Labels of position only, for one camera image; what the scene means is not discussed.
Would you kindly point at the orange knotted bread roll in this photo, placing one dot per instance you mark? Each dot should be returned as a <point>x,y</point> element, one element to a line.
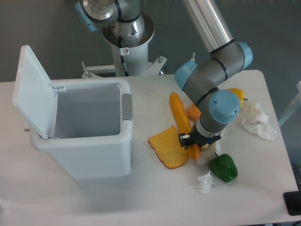
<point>193,113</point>

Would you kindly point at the white trash bin lid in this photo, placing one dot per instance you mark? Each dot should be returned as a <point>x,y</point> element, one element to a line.
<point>35,97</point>

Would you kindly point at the yellow bell pepper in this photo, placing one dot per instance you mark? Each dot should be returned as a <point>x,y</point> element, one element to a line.
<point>240,94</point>

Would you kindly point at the small crumpled white tissue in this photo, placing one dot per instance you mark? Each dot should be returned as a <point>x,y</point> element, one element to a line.
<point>205,183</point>

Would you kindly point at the white frame at right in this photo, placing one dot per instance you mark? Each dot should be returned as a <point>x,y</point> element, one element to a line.
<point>292,107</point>

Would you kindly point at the pale small toast piece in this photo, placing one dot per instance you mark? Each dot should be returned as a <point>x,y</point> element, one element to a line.
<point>204,147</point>

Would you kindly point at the crumpled tissue under bread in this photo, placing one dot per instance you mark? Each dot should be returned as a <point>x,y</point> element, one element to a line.
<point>207,155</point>

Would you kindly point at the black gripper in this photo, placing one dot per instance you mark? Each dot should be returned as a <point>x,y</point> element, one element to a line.
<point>187,140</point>

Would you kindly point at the orange toast bread slice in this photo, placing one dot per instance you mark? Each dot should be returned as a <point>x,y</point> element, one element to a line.
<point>167,148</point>

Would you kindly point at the white trash bin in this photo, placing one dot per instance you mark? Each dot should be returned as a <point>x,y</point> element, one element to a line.
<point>93,128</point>

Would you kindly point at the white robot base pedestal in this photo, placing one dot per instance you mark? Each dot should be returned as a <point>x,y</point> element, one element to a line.
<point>127,62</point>

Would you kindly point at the long orange baguette bread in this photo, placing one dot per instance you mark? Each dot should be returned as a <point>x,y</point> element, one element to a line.
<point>182,122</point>

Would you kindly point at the large crumpled white tissue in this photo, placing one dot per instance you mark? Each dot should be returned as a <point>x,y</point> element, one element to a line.
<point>257,122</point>

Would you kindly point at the green bell pepper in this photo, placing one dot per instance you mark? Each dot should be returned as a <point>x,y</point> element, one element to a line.
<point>223,167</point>

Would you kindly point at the black device at edge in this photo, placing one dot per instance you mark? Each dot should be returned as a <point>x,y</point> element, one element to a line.
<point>293,202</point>

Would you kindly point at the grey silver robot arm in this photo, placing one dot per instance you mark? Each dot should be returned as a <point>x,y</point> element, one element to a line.
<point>126,27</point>

